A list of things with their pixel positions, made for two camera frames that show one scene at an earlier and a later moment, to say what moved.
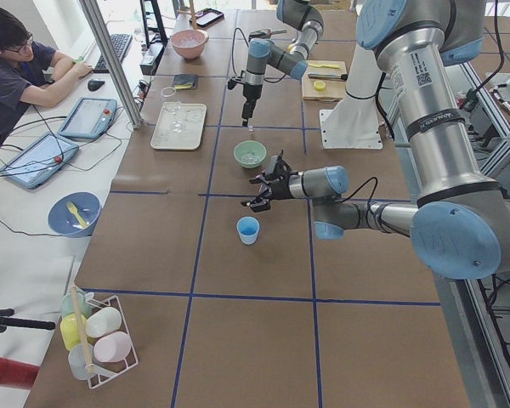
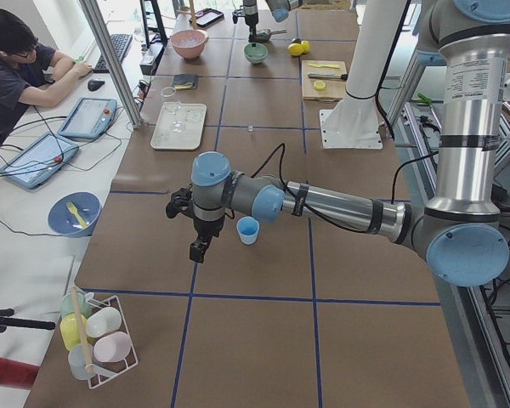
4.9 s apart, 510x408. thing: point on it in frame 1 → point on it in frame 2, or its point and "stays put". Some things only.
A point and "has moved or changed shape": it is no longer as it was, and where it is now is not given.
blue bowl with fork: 74,214 stays put
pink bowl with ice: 189,42 stays put
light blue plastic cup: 247,228 stays put
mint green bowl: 250,154 has moved or changed shape
